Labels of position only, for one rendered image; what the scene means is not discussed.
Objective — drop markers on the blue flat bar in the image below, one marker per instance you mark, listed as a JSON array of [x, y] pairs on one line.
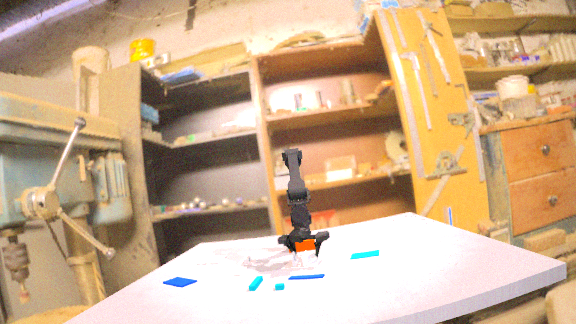
[[301, 277]]

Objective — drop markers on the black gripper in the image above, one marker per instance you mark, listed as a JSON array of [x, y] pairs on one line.
[[319, 237]]

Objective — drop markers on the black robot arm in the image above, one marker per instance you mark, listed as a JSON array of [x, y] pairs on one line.
[[298, 194]]

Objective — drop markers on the blue flat square tile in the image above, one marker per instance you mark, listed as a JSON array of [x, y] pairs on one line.
[[180, 282]]

